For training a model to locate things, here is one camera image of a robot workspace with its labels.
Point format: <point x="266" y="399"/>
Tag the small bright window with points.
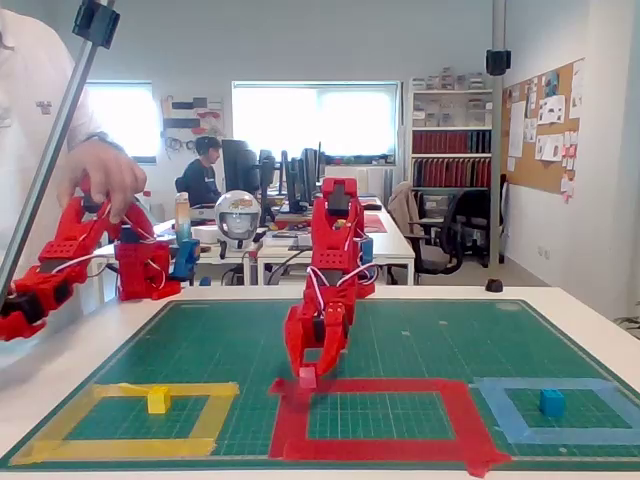
<point x="120" y="120"/>

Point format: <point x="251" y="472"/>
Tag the yellow tape square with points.
<point x="125" y="447"/>

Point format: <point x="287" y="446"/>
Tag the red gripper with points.
<point x="320" y="334"/>

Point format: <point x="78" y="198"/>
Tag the red lego brick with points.
<point x="307" y="378"/>

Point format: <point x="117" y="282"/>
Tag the operator left hand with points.
<point x="107" y="170"/>

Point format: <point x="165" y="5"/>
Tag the blue tape square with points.
<point x="565" y="435"/>

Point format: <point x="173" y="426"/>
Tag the blue lego brick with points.
<point x="551" y="404"/>

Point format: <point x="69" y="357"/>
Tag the wide bright window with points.
<point x="310" y="115"/>

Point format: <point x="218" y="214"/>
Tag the black office chair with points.
<point x="470" y="210"/>

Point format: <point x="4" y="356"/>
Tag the black computer monitor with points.
<point x="310" y="170"/>
<point x="292" y="180"/>
<point x="240" y="165"/>
<point x="266" y="170"/>

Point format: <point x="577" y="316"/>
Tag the red folder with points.
<point x="377" y="222"/>

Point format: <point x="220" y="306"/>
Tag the white helmet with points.
<point x="237" y="210"/>

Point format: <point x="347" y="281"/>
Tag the green cutting mat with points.
<point x="225" y="340"/>

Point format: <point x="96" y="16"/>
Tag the wall tool panel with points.
<point x="192" y="117"/>

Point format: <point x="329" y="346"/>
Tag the stack of books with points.
<point x="295" y="222"/>

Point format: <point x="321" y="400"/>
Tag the grey vertical pole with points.
<point x="498" y="150"/>

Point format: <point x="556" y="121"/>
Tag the seated person dark shirt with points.
<point x="200" y="180"/>

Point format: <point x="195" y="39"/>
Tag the white shelf unit with binders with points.
<point x="450" y="150"/>

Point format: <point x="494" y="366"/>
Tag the chair with beige jacket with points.
<point x="402" y="205"/>

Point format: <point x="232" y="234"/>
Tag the green plant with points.
<point x="631" y="320"/>

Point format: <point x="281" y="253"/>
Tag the red leader arm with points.
<point x="140" y="270"/>

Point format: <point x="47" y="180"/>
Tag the cork pin board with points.
<point x="550" y="170"/>

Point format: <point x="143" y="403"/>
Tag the red tape square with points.
<point x="365" y="447"/>

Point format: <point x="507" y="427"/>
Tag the colourful drink bottle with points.
<point x="183" y="220"/>

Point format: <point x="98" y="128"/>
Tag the yellow lego brick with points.
<point x="159" y="402"/>

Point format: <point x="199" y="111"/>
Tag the red robot arm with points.
<point x="332" y="235"/>

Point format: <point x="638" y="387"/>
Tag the operator in white shirt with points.
<point x="30" y="100"/>

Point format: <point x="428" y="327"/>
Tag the black pole bracket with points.
<point x="95" y="22"/>
<point x="498" y="62"/>

